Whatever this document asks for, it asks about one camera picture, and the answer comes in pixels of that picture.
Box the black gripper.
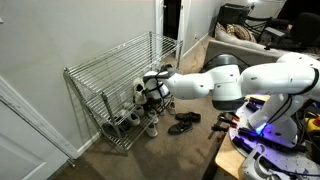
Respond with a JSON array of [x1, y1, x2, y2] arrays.
[[143, 64, 176, 80]]

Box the white nike sneaker front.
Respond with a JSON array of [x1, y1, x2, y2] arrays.
[[133, 77, 147, 105]]

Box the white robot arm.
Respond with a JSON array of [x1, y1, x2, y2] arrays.
[[143, 52, 320, 148]]

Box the white sneaker shelf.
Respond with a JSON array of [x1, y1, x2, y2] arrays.
[[120, 110, 140, 126], [123, 102, 145, 117]]

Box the black shoe on floor right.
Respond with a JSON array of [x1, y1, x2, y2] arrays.
[[175, 112, 201, 123]]

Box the black shoe on floor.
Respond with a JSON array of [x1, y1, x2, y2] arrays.
[[168, 121, 193, 135], [175, 112, 201, 123]]

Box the black shoe on floor left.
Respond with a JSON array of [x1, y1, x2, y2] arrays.
[[168, 121, 193, 135]]

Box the wooden table top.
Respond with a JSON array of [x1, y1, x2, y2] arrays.
[[214, 94, 271, 180]]

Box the grey orange sneaker bottom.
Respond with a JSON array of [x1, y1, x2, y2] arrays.
[[167, 101, 176, 115]]

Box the white sneaker bottom middle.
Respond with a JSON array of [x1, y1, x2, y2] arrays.
[[148, 110, 159, 124]]

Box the white sneaker bottom left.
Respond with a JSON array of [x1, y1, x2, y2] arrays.
[[146, 123, 158, 138]]

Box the dark brown boots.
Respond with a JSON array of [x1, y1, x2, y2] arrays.
[[102, 121, 131, 138]]

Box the orange black clamps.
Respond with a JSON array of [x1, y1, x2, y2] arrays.
[[208, 112, 240, 139]]

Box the patterned cushion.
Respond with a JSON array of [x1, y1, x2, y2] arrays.
[[227, 24, 256, 43]]

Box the grey couch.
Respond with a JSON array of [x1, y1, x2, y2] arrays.
[[203, 24, 320, 72]]

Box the black office chair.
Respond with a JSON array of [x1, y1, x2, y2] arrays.
[[266, 12, 320, 51]]

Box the white door at right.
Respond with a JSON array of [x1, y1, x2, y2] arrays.
[[0, 77, 80, 180]]

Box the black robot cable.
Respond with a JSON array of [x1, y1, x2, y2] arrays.
[[145, 78, 172, 111]]

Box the chrome wire shoe rack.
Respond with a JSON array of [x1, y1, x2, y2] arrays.
[[64, 32, 183, 152]]

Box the round grey robot base plate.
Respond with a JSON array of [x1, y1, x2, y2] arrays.
[[229, 98, 320, 180]]

